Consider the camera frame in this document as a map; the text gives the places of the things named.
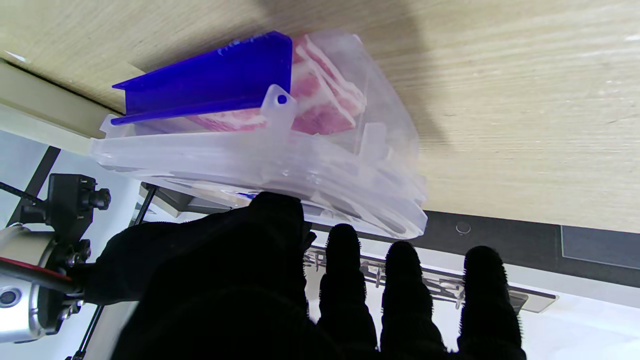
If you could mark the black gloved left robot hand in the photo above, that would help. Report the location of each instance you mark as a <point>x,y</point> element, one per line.
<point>225,300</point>

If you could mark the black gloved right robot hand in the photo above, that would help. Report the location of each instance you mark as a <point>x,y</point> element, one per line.
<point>125,265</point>

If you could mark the clear lid with blue label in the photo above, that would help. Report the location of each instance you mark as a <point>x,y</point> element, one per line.
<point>225,160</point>

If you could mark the clear container with blue clips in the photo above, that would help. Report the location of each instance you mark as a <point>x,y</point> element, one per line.
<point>225,75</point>

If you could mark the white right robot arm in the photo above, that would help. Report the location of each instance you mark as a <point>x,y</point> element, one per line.
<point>30,310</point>

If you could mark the stack of raw bacon slices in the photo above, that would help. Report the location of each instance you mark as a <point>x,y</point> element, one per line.
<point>320,100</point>

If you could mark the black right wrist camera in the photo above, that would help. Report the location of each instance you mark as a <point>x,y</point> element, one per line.
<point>70,200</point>

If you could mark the silver black wrist camera rig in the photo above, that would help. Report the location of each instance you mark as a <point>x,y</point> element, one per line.
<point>42,170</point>

